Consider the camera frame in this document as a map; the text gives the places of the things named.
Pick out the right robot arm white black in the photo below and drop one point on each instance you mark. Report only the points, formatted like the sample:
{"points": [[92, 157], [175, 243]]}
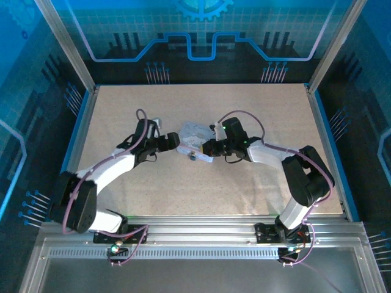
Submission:
{"points": [[268, 154]]}

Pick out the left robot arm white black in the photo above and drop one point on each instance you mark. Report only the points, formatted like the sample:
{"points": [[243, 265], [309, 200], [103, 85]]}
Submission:
{"points": [[107, 169]]}

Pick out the small controller board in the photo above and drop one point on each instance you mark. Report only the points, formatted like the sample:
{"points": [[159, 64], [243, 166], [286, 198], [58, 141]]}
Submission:
{"points": [[116, 248], [290, 251]]}

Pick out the grey metal tray panel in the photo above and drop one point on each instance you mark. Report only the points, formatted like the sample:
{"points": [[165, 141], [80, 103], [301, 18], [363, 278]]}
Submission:
{"points": [[198, 274]]}

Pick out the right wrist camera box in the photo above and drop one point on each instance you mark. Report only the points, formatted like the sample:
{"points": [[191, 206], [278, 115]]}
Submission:
{"points": [[218, 131]]}

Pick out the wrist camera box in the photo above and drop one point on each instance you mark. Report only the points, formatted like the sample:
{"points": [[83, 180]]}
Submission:
{"points": [[157, 122], [218, 131]]}

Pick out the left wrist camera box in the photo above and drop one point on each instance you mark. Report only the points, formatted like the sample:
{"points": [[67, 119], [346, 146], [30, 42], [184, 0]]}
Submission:
{"points": [[157, 122]]}

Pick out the aluminium side rail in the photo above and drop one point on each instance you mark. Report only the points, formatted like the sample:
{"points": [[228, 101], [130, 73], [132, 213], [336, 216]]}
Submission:
{"points": [[84, 131]]}

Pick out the aluminium mounting rail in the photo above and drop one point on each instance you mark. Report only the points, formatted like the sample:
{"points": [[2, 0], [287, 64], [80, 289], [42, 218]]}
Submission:
{"points": [[198, 229]]}

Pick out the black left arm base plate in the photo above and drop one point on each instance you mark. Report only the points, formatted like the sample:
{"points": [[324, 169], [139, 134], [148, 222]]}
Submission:
{"points": [[134, 236]]}

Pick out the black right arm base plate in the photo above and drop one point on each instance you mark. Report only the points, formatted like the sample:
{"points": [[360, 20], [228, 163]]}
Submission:
{"points": [[265, 233]]}

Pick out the aluminium frame post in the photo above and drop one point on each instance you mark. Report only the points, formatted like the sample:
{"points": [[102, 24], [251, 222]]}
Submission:
{"points": [[65, 45], [333, 45]]}

